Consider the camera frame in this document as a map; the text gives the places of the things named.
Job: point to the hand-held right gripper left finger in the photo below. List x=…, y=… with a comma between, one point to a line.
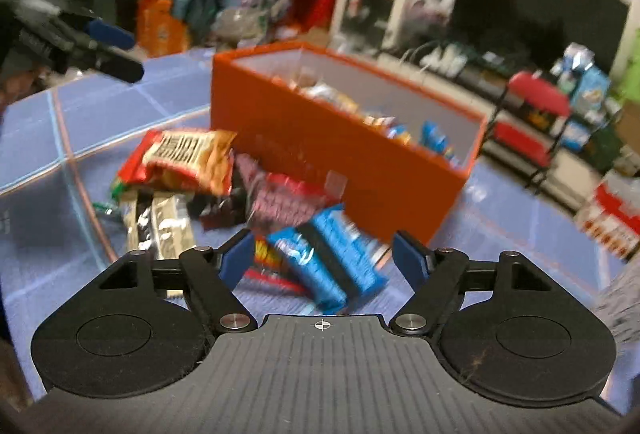
x=236, y=259

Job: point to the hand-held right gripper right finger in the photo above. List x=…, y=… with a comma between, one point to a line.
x=407, y=255

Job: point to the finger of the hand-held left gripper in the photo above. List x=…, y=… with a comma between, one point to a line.
x=117, y=66
x=111, y=33

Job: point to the blue dark-banded cookie packet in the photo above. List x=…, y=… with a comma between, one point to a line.
x=325, y=259

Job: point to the blue chocolate chip cookie packet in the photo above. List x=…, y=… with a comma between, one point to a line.
x=434, y=138

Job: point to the orange cardboard storage box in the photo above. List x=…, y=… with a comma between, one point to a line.
x=320, y=148

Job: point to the red snack packet yellow print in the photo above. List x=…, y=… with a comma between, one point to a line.
x=270, y=261

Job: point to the orange printed carton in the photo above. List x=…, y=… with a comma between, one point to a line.
x=162, y=28

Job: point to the beige snack packet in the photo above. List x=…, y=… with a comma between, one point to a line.
x=167, y=224

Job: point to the maroon chocolate snack packet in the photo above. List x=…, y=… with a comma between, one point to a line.
x=290, y=199

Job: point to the red chips bag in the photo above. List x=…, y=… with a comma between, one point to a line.
x=185, y=158

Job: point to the green snack packet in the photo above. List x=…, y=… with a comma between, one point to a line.
x=102, y=209

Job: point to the pile of assorted snack packets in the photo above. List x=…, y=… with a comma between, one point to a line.
x=340, y=101

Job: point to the blue checked tablecloth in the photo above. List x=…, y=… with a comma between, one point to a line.
x=50, y=224

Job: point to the white television stand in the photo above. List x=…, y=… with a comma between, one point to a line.
x=575, y=163

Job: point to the red folding chair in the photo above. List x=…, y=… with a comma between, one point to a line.
x=535, y=103

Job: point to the white power strip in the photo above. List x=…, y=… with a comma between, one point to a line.
x=442, y=58

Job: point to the red and white carton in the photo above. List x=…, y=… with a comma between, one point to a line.
x=610, y=219

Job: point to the white glass-door cabinet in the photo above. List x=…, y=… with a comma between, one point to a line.
x=367, y=13

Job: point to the blue and white milk cartons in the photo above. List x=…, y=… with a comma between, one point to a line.
x=582, y=78

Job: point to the black television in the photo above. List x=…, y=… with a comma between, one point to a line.
x=535, y=8

